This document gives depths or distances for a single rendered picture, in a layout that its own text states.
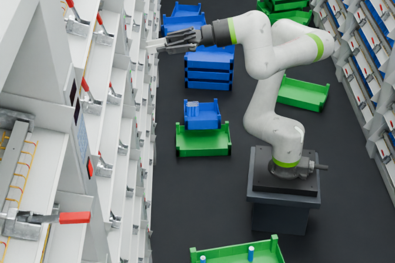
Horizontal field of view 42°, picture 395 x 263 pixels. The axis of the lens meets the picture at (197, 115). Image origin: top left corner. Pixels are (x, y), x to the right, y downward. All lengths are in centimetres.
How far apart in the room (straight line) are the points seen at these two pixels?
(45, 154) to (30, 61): 13
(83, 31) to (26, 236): 46
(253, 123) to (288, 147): 19
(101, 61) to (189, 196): 151
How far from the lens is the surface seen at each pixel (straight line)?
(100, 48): 129
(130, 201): 167
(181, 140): 294
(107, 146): 129
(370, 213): 270
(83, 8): 107
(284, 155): 224
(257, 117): 226
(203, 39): 177
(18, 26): 58
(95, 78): 119
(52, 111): 76
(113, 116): 138
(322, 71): 356
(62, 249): 87
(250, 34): 175
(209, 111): 312
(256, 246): 184
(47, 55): 70
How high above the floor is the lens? 200
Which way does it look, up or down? 40 degrees down
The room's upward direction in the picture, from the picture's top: 1 degrees counter-clockwise
